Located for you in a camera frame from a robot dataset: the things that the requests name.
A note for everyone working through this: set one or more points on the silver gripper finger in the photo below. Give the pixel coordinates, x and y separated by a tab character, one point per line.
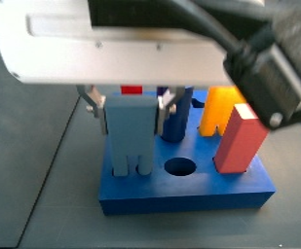
96	100
168	96

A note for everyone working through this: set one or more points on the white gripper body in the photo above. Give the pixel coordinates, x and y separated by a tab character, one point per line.
52	47

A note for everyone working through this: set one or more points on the light blue two-legged peg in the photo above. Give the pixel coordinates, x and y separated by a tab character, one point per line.
130	117

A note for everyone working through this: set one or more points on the blue shape-sorting board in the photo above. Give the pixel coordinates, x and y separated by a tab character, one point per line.
184	182

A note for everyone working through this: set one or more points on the red hexagonal peg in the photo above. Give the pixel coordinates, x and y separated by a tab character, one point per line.
132	89

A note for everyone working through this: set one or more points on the dark blue cylinder peg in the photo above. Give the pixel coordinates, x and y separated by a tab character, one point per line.
176	122

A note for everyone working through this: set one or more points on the yellow arch-notched peg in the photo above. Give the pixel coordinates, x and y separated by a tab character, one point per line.
220	101

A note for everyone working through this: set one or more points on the salmon red rectangular peg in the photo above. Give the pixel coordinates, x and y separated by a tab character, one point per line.
243	139

